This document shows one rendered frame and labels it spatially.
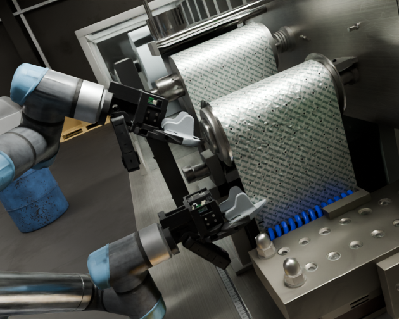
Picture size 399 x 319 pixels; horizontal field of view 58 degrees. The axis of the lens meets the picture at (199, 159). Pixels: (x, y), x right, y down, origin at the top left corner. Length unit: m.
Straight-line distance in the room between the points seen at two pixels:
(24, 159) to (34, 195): 3.76
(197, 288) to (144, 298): 0.21
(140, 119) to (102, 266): 0.28
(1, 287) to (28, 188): 3.71
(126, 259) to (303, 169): 0.39
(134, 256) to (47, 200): 3.81
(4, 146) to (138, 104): 0.24
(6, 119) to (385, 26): 9.28
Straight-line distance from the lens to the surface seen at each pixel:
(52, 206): 4.51
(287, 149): 0.73
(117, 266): 0.70
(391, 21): 0.73
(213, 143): 0.70
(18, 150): 0.66
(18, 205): 4.48
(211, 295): 0.88
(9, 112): 9.67
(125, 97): 0.70
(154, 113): 0.70
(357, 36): 0.81
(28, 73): 0.70
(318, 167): 0.78
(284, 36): 1.02
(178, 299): 0.92
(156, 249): 0.69
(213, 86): 0.90
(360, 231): 0.72
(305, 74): 0.75
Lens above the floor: 1.47
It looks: 20 degrees down
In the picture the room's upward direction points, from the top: 22 degrees counter-clockwise
